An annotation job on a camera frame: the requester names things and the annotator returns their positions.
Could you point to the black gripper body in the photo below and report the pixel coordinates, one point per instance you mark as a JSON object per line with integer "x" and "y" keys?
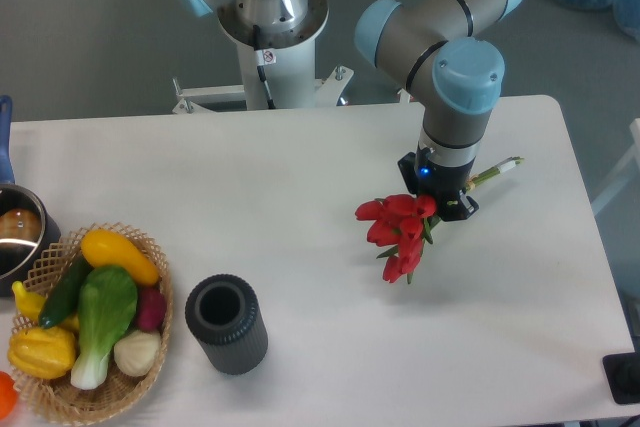
{"x": 424, "y": 174}

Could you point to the red tulip bouquet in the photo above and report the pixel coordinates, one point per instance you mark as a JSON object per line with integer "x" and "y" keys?
{"x": 402, "y": 224}

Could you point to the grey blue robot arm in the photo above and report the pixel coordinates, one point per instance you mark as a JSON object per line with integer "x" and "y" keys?
{"x": 431, "y": 50}

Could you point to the dark grey ribbed vase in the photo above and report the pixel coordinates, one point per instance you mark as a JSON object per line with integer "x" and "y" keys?
{"x": 223, "y": 314}

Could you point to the black device at edge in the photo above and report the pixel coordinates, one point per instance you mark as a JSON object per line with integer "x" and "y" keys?
{"x": 622, "y": 373}

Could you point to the red radish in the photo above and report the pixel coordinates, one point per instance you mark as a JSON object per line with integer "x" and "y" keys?
{"x": 151, "y": 309}

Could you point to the yellow squash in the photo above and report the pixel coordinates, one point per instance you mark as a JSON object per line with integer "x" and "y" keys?
{"x": 103, "y": 248}

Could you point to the green bok choy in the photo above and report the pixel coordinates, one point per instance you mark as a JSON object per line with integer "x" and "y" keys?
{"x": 107, "y": 305}

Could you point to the white garlic bulb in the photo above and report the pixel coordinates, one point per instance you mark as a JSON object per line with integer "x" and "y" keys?
{"x": 135, "y": 353}

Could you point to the green cucumber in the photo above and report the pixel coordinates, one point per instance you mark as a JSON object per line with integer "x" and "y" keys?
{"x": 63, "y": 299}

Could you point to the small yellow gourd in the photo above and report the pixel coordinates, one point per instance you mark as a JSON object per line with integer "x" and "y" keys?
{"x": 30, "y": 304}

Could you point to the yellow bell pepper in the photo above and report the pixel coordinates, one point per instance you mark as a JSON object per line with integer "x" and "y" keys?
{"x": 43, "y": 353}

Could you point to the woven wicker basket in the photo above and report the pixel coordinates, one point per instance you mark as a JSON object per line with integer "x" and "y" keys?
{"x": 57, "y": 400}

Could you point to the orange fruit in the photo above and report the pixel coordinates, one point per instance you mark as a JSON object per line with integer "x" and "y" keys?
{"x": 8, "y": 395}

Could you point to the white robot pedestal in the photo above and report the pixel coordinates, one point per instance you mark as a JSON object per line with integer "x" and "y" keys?
{"x": 276, "y": 47}

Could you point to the dark pot blue handle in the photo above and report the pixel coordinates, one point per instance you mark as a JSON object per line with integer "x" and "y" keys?
{"x": 27, "y": 228}

